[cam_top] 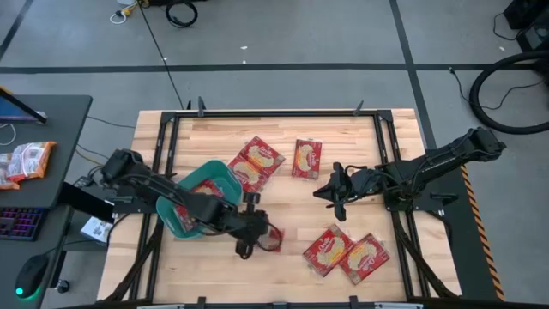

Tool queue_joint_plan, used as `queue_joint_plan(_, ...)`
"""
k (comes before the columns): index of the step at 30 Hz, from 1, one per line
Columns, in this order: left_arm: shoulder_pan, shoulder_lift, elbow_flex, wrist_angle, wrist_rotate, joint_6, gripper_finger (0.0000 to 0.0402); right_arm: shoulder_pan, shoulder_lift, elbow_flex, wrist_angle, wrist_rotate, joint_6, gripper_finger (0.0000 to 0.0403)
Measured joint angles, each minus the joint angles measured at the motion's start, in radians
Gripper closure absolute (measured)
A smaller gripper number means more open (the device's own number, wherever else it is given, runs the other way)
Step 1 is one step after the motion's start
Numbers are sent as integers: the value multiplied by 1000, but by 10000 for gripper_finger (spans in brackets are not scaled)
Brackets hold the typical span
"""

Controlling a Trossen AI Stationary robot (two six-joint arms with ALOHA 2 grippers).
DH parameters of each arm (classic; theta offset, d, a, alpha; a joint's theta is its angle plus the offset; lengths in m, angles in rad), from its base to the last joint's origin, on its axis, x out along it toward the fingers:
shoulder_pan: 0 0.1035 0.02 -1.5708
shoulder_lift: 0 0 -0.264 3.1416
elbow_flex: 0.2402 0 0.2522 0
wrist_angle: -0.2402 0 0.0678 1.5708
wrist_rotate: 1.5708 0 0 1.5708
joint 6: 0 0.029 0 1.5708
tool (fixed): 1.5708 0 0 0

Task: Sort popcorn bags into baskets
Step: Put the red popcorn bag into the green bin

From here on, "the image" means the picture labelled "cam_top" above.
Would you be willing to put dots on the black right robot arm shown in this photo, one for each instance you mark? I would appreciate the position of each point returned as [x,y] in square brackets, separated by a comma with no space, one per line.
[450,154]

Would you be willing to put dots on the black keyboard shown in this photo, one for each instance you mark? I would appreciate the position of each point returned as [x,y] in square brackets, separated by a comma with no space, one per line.
[19,223]

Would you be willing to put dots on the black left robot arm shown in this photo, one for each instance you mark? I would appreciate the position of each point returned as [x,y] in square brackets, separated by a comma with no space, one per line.
[171,191]

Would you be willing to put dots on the black equipment case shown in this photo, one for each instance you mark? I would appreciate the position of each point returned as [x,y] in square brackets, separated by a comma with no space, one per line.
[532,21]

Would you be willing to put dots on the red popcorn bag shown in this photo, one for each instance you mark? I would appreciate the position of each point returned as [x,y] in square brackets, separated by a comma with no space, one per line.
[245,171]
[183,216]
[328,250]
[307,158]
[276,238]
[365,257]
[262,155]
[208,188]

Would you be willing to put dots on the computer monitor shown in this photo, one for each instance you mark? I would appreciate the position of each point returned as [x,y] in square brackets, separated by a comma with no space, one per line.
[13,109]

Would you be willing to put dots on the black computer mouse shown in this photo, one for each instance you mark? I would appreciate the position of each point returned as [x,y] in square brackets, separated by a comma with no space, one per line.
[32,274]

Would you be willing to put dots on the black base plate hazard stripe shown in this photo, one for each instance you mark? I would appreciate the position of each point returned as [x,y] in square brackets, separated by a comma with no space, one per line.
[467,240]

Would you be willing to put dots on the small orange white snack package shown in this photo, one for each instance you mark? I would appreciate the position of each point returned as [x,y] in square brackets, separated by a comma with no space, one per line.
[6,173]

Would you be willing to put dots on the teal plastic basket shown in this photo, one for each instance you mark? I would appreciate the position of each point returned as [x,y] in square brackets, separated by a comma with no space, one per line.
[214,173]

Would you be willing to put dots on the dark grey side desk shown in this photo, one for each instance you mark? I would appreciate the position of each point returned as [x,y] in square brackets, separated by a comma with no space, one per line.
[51,129]

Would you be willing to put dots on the black desk caster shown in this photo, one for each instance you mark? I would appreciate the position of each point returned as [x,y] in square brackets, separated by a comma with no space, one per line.
[63,286]

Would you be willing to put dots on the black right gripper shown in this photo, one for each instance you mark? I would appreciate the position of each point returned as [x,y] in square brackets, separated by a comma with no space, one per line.
[360,182]

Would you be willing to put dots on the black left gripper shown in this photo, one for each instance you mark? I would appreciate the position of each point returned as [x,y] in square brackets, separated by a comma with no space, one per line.
[249,225]

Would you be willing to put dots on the black control box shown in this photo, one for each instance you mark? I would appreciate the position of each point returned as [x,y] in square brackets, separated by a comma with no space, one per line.
[86,199]

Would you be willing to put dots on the white cardboard box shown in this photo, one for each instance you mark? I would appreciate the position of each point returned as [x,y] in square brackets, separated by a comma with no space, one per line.
[96,229]

